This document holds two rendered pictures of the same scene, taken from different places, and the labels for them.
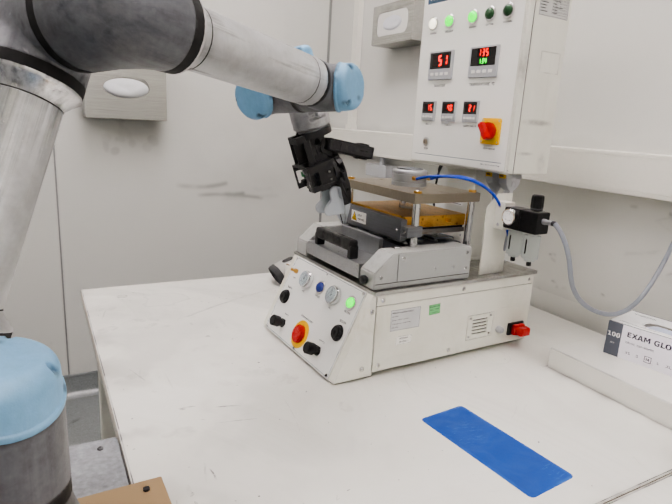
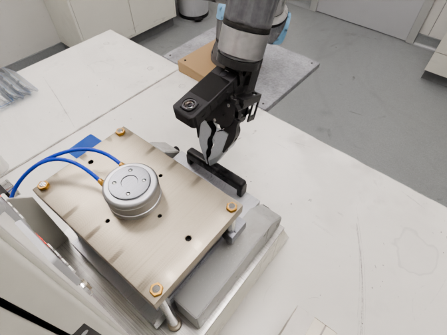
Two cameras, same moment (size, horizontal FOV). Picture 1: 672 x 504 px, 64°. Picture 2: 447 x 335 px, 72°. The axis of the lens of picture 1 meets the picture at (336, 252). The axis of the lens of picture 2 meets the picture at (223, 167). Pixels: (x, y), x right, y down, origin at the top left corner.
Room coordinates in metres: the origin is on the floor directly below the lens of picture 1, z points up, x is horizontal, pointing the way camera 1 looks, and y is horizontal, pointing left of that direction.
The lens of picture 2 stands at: (1.51, -0.12, 1.50)
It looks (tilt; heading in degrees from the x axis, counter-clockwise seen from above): 51 degrees down; 160
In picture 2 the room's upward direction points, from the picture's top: straight up
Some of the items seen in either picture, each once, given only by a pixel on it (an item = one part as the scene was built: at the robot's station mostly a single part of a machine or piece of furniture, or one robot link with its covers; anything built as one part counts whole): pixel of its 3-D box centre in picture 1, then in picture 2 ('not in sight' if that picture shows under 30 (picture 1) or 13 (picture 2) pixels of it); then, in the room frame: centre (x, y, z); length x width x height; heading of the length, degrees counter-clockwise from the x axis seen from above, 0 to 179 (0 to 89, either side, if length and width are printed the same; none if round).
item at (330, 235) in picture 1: (335, 241); (215, 171); (1.12, 0.00, 0.99); 0.15 x 0.02 x 0.04; 31
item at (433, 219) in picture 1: (408, 204); not in sight; (1.21, -0.16, 1.07); 0.22 x 0.17 x 0.10; 31
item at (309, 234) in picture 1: (346, 236); (233, 256); (1.30, -0.02, 0.97); 0.25 x 0.05 x 0.07; 121
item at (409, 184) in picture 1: (424, 197); (114, 213); (1.22, -0.19, 1.08); 0.31 x 0.24 x 0.13; 31
